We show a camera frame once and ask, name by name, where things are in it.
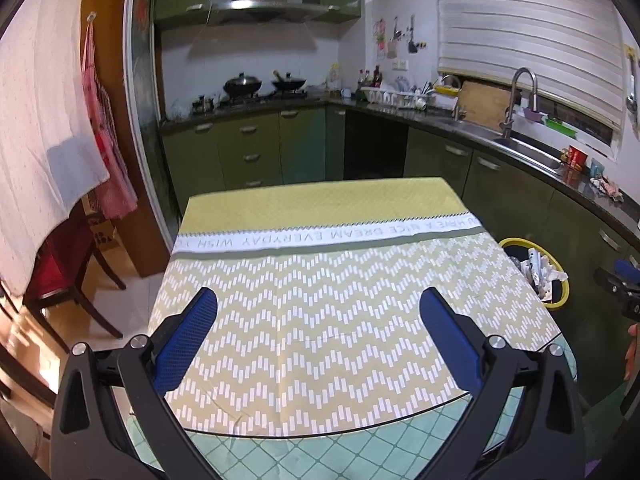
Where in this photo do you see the dark wooden chair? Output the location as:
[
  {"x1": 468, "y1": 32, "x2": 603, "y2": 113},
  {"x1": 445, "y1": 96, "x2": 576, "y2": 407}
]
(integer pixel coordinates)
[{"x1": 22, "y1": 200, "x2": 128, "y2": 341}]

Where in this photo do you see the gas stove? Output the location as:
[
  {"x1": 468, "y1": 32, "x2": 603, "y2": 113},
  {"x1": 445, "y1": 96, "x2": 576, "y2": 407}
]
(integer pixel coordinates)
[{"x1": 217, "y1": 91, "x2": 321, "y2": 108}]

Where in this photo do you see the hanging steel ladle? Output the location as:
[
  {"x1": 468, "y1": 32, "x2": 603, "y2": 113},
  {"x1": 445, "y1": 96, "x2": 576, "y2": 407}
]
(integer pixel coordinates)
[{"x1": 624, "y1": 45, "x2": 640, "y2": 126}]

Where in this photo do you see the red cup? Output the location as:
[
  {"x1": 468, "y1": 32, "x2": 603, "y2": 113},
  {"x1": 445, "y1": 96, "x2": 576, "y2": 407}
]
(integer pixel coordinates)
[{"x1": 567, "y1": 146, "x2": 591, "y2": 173}]

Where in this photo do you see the black wok with lid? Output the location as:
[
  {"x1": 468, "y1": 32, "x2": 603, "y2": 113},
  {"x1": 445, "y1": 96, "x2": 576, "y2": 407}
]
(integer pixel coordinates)
[{"x1": 223, "y1": 72, "x2": 263, "y2": 98}]

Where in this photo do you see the white window blind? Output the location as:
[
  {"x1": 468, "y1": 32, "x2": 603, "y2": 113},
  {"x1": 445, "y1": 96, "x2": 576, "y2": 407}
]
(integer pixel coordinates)
[{"x1": 432, "y1": 0, "x2": 628, "y2": 146}]

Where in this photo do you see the sliding glass door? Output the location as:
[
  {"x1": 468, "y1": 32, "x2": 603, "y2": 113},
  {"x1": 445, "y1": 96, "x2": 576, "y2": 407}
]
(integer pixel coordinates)
[{"x1": 122, "y1": 0, "x2": 181, "y2": 241}]

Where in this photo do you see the tall steel faucet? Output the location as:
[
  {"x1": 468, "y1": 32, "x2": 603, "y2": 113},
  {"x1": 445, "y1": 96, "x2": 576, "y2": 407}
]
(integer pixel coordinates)
[{"x1": 500, "y1": 67, "x2": 538, "y2": 138}]

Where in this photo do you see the pink checked apron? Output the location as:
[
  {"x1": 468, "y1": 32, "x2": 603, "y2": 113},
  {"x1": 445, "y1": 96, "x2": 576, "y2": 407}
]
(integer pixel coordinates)
[{"x1": 80, "y1": 12, "x2": 138, "y2": 221}]

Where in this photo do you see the green base cabinet with drawers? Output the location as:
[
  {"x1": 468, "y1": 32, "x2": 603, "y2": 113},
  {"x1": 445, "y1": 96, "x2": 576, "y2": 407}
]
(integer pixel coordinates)
[{"x1": 160, "y1": 105, "x2": 346, "y2": 201}]

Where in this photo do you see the steel sink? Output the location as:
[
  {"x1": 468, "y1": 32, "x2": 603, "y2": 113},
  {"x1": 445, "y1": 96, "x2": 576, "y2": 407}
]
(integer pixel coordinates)
[{"x1": 450, "y1": 120, "x2": 566, "y2": 173}]

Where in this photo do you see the black wok with utensil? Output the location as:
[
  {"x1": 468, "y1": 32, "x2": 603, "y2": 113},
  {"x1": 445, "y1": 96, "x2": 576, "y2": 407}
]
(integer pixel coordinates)
[{"x1": 271, "y1": 70, "x2": 308, "y2": 93}]

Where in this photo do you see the person's right hand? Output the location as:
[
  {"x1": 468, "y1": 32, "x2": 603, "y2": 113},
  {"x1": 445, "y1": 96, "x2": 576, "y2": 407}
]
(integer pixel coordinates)
[{"x1": 624, "y1": 322, "x2": 640, "y2": 383}]

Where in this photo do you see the white dish rack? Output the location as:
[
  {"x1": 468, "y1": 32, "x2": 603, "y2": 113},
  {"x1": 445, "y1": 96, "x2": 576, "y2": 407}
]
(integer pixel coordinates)
[{"x1": 360, "y1": 77, "x2": 436, "y2": 110}]

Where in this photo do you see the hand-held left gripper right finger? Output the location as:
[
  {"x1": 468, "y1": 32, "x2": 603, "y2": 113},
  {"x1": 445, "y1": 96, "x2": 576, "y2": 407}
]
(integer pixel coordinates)
[{"x1": 419, "y1": 287, "x2": 587, "y2": 480}]

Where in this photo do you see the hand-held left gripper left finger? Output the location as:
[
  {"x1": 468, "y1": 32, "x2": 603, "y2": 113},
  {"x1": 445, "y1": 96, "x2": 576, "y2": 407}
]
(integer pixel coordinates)
[{"x1": 50, "y1": 286, "x2": 222, "y2": 480}]

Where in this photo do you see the yellow patterned tablecloth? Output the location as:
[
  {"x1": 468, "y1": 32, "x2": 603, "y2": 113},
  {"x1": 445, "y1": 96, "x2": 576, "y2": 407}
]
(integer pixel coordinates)
[{"x1": 150, "y1": 176, "x2": 563, "y2": 438}]

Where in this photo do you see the pile of candy wrappers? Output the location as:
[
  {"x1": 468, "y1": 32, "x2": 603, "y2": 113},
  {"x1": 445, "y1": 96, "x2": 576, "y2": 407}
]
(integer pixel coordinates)
[{"x1": 590, "y1": 175, "x2": 626, "y2": 206}]

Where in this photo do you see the black built-in appliance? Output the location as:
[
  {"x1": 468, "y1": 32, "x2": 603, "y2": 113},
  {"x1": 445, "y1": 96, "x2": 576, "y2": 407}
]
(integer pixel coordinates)
[{"x1": 342, "y1": 109, "x2": 408, "y2": 181}]

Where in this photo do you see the green plastic tray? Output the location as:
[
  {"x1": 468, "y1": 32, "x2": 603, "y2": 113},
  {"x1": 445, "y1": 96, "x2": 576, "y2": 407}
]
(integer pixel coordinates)
[{"x1": 545, "y1": 117, "x2": 578, "y2": 138}]

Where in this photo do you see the white hanging cloth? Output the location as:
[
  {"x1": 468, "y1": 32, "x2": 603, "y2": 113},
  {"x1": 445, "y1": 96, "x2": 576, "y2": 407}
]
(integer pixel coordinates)
[{"x1": 0, "y1": 0, "x2": 111, "y2": 296}]

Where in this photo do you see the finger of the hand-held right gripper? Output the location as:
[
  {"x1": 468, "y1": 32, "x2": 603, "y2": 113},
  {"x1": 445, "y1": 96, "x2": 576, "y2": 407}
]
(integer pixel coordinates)
[
  {"x1": 614, "y1": 259, "x2": 640, "y2": 288},
  {"x1": 594, "y1": 267, "x2": 640, "y2": 306}
]

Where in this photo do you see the green sink base cabinet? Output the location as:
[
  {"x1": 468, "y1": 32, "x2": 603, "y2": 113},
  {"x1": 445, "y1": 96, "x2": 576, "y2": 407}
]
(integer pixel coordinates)
[{"x1": 402, "y1": 127, "x2": 640, "y2": 411}]

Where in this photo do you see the wooden cutting board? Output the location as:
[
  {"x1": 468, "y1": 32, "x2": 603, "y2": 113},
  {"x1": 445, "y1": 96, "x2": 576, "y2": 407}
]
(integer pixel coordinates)
[{"x1": 457, "y1": 80, "x2": 511, "y2": 131}]

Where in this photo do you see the steel range hood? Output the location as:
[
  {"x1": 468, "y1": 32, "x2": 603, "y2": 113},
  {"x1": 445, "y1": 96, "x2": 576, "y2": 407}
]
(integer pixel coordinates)
[{"x1": 185, "y1": 0, "x2": 341, "y2": 26}]

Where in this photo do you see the yellow bin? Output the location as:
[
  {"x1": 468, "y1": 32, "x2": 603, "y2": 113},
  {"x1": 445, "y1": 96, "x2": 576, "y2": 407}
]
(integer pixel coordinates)
[{"x1": 499, "y1": 237, "x2": 572, "y2": 310}]

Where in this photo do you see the dark stone countertop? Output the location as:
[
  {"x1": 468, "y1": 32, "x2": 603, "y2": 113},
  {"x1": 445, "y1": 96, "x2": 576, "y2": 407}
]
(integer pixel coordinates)
[{"x1": 160, "y1": 95, "x2": 640, "y2": 241}]

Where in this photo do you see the small chrome faucet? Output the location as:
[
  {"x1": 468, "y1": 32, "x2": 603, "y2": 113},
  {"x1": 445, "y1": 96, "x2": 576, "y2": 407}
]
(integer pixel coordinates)
[{"x1": 442, "y1": 75, "x2": 466, "y2": 121}]

